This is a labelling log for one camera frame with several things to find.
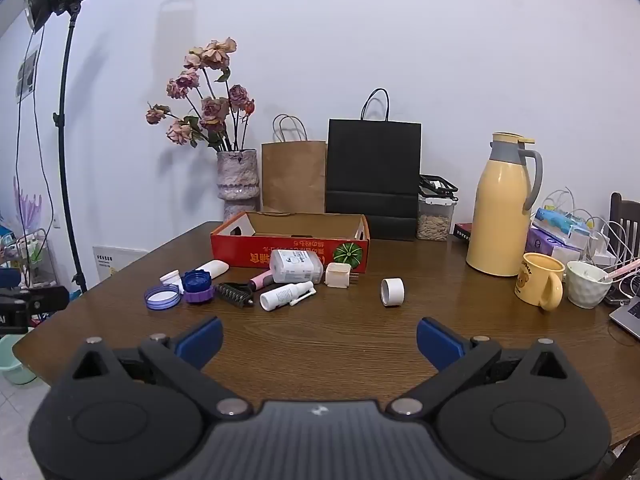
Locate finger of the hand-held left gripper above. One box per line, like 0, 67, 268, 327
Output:
0, 285, 70, 314

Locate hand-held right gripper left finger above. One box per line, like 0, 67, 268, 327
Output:
70, 316, 253, 419

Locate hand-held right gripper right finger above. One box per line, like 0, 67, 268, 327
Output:
390, 316, 572, 419

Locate white tube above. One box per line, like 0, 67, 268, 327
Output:
192, 258, 230, 281

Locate white spray bottle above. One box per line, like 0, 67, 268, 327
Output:
259, 281, 316, 311

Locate red cardboard box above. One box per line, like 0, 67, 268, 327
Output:
209, 211, 371, 274

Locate large white bottle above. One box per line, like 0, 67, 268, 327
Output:
268, 248, 324, 285

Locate white square charger plug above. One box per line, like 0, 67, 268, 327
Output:
324, 262, 359, 289

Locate green plastic bucket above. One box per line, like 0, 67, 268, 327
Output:
0, 334, 39, 386

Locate cluttered storage rack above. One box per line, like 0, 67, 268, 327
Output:
0, 229, 61, 291

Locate clear round purple-rimmed lid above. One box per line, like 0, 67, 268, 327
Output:
144, 283, 182, 310

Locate blue bottle cap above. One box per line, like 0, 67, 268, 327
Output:
182, 269, 215, 292

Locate white tape roll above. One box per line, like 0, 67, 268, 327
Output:
379, 277, 405, 307

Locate white panel board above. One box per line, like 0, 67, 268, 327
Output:
92, 244, 151, 279

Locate purple coral decoration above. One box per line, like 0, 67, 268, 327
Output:
12, 179, 44, 231

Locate yellow mug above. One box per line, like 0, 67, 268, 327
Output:
513, 252, 565, 311

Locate clear container with seeds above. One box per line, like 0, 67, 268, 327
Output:
416, 174, 459, 241

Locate black light stand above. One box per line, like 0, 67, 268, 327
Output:
52, 4, 89, 294

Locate yellow thermos jug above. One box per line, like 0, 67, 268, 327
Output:
465, 132, 544, 277

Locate purple tissue box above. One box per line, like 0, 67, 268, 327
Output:
524, 226, 584, 264

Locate white dimpled cup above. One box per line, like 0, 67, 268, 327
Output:
565, 260, 614, 310

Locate mottled pink ceramic vase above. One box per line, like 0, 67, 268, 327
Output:
216, 148, 262, 221

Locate blue and white packet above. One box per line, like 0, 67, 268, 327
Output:
530, 208, 592, 237

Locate black paper bag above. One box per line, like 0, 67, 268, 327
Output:
324, 88, 423, 241

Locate brown paper bag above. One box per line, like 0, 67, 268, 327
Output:
260, 113, 329, 214

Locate grey laptop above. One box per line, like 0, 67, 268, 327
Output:
608, 295, 640, 339

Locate pink plastic stick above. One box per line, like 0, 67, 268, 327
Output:
597, 258, 640, 281

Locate dark wooden chair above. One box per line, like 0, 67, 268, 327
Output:
608, 192, 640, 257

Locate dried pink roses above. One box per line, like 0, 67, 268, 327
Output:
145, 37, 256, 154

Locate tangle of white cables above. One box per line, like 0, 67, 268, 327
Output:
542, 187, 640, 273

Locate wall poster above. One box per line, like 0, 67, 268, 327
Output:
16, 49, 40, 104

